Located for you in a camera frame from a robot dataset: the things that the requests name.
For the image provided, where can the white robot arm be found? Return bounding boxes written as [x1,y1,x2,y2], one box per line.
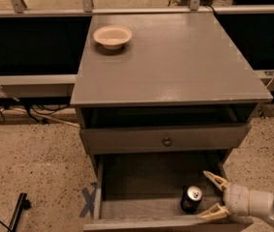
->
[198,171,274,227]

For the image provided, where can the tangled black cables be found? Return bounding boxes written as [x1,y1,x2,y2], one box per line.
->
[0,87,72,126]

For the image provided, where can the blue tape cross mark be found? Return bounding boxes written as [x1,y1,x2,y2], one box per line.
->
[79,182,97,218]

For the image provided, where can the round metal drawer knob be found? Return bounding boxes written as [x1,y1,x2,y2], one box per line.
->
[163,137,171,147]

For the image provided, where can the blue pepsi can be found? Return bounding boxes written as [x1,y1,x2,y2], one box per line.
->
[180,186,203,213]

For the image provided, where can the grey wooden drawer cabinet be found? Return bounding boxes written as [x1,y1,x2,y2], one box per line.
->
[70,13,274,232]

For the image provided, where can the closed grey upper drawer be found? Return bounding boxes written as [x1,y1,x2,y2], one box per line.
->
[80,124,252,155]

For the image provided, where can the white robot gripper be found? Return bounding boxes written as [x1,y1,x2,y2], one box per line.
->
[198,171,274,220]

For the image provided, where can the beige paper bowl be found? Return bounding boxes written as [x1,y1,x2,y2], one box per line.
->
[93,25,133,50]

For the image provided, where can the open grey middle drawer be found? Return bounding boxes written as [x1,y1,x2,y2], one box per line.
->
[83,151,253,232]

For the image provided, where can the black power strip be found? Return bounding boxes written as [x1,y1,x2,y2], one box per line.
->
[8,192,30,232]

